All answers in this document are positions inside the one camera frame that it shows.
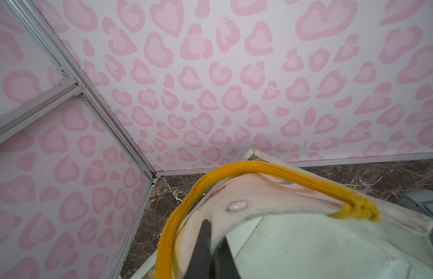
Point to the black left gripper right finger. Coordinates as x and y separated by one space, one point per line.
223 265

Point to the white canvas bag yellow handles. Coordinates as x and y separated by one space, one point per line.
283 222

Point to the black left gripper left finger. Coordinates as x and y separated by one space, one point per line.
200 262

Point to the left frame aluminium strut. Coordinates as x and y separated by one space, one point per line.
18 119

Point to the grey blue square clock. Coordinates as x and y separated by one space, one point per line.
421 202

